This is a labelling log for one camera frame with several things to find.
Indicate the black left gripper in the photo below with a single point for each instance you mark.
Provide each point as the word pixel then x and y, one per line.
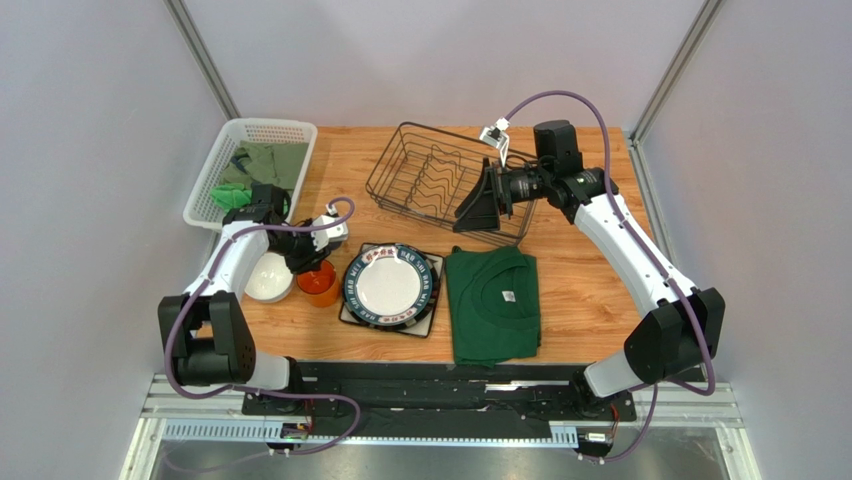
pixel 310 260

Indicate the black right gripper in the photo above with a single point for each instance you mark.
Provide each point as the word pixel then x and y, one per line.
pixel 497 192

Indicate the orange ceramic mug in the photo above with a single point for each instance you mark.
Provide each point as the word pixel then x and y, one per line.
pixel 321 286

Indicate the white ribbed bowl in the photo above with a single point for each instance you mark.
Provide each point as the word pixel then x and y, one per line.
pixel 271 279

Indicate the round green rimmed plate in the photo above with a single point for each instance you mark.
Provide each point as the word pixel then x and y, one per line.
pixel 389 285

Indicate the round black rimmed plate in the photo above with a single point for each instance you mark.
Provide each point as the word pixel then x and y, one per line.
pixel 432 286

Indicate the square floral ceramic plate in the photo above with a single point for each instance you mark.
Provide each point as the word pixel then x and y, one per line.
pixel 426 326

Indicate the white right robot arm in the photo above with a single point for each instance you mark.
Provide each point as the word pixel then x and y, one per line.
pixel 681 323

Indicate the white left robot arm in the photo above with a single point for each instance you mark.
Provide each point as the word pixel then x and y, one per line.
pixel 206 338

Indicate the folded dark green t-shirt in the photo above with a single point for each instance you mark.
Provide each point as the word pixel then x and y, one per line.
pixel 494 306

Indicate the bright green cloth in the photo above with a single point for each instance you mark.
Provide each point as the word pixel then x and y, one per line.
pixel 230 196

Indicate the olive green cloth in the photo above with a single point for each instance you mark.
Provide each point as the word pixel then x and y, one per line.
pixel 257 163

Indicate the white plastic basket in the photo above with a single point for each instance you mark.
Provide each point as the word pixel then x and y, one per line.
pixel 200 209

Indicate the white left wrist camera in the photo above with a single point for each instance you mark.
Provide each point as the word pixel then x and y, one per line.
pixel 330 231

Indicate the grey wire dish rack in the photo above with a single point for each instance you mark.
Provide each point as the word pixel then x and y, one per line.
pixel 425 173

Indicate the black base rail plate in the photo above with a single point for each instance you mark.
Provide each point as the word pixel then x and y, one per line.
pixel 440 401

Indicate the aluminium frame post right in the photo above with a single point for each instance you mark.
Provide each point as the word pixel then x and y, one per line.
pixel 654 130

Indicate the aluminium frame post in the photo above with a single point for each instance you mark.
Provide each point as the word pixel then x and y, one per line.
pixel 193 38
pixel 654 130

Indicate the aluminium frame post left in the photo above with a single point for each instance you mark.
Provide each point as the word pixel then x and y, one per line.
pixel 193 38

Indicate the aluminium front rail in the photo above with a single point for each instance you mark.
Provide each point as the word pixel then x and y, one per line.
pixel 676 434

